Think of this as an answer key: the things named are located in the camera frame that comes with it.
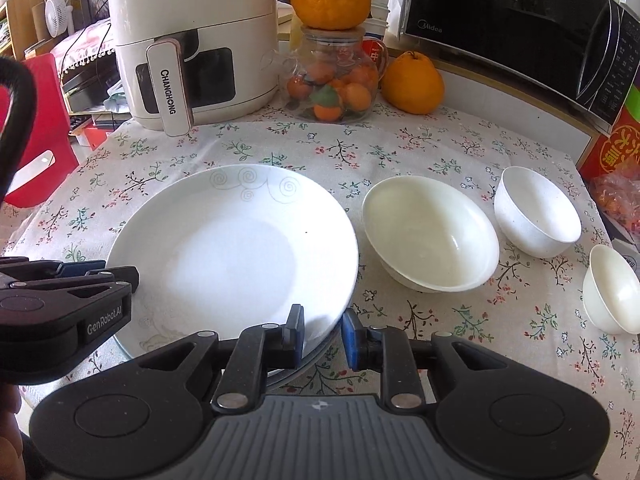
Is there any black cable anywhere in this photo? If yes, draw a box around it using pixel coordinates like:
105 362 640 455
0 56 39 206

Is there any large orange citrus on table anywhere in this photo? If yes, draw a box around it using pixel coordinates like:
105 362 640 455
381 51 445 115

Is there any stack of white paper cups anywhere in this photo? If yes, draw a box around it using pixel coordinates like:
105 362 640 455
370 0 390 21

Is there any cream bowl large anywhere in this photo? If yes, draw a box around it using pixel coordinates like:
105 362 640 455
361 176 500 292

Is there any white deep bowl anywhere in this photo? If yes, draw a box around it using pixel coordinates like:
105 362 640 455
494 166 582 259

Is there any black microwave oven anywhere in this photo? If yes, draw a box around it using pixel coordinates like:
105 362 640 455
399 0 639 132

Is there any white Changhong air fryer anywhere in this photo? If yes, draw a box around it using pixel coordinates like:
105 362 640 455
108 0 278 136

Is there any red chair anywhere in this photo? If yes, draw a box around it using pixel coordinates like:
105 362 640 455
6 53 78 208

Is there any person's right hand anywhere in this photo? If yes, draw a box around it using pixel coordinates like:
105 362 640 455
0 384 26 480

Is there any red white paper cup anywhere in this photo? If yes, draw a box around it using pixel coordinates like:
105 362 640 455
362 18 390 78

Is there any cream bowl small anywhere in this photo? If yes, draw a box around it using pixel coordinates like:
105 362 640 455
582 245 640 335

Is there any small white fan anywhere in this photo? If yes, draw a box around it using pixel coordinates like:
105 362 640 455
44 0 75 38

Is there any black white Ganten carton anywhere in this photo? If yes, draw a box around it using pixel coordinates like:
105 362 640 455
602 214 640 274

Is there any plastic bag of small oranges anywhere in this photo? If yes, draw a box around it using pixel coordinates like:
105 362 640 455
589 158 639 242

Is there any red gift box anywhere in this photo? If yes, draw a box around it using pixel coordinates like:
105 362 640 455
579 79 640 180

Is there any glass jar of small oranges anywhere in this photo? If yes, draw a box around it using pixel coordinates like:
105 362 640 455
260 26 383 124

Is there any white swirl plate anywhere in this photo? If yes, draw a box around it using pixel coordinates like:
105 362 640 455
107 165 358 358

